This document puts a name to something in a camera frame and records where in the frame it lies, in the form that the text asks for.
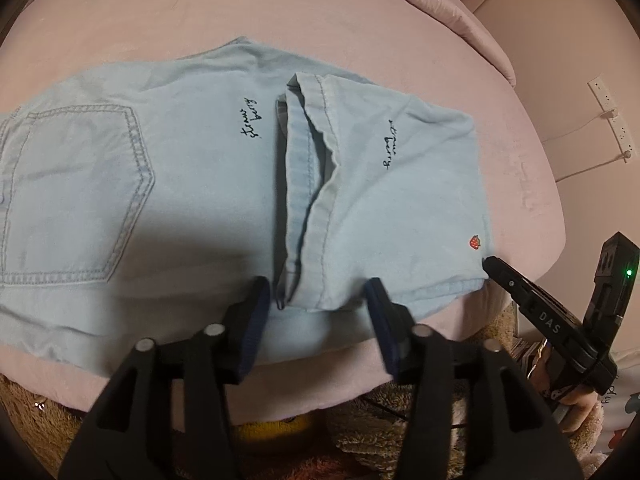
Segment person's right hand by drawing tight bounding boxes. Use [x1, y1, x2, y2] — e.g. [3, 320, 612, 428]
[554, 387, 602, 434]

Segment white wall socket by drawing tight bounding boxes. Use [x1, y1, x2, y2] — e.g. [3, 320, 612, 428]
[587, 77, 634, 157]

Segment light blue strawberry pants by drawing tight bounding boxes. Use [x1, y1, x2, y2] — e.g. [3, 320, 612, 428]
[0, 36, 496, 378]

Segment yellow round object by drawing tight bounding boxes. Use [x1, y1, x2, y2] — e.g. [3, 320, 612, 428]
[235, 412, 314, 456]

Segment pink quilt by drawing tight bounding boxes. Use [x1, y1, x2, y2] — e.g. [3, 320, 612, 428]
[55, 0, 517, 86]

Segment pink bed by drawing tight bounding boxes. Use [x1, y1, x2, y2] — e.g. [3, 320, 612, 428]
[0, 0, 566, 421]

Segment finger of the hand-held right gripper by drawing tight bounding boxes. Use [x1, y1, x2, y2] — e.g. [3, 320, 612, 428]
[481, 256, 539, 311]

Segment white printed cloth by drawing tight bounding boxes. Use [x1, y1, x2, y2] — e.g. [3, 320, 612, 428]
[595, 350, 640, 461]

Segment black cable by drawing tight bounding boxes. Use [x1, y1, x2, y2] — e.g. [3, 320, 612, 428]
[360, 394, 471, 432]

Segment white cable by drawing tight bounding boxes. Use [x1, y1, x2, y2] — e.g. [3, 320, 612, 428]
[554, 150, 631, 183]
[542, 109, 618, 143]

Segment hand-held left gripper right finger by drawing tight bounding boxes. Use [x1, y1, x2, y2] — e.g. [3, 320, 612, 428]
[362, 277, 583, 480]

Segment brown fluffy rug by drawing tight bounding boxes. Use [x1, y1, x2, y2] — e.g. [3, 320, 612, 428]
[0, 305, 621, 480]

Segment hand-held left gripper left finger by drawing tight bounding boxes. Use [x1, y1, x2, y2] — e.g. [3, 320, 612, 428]
[57, 276, 273, 480]

